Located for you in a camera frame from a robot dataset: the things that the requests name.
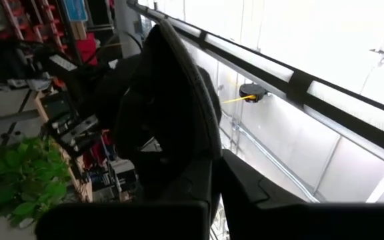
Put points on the green potted plant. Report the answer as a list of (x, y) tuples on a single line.
[(22, 180)]

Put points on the blue sign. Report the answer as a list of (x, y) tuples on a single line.
[(75, 10)]

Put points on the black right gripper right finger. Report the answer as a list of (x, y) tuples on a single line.
[(295, 221)]

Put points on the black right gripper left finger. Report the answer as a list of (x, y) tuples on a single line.
[(128, 221)]

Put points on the orange bin rack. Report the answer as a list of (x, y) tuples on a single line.
[(28, 20)]

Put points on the wooden equipment shelf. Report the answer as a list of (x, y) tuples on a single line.
[(85, 190)]

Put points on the dark grey cap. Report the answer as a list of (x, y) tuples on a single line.
[(165, 100)]

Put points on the black window beam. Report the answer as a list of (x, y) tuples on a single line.
[(298, 86)]

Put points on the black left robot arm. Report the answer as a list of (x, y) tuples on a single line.
[(12, 60)]

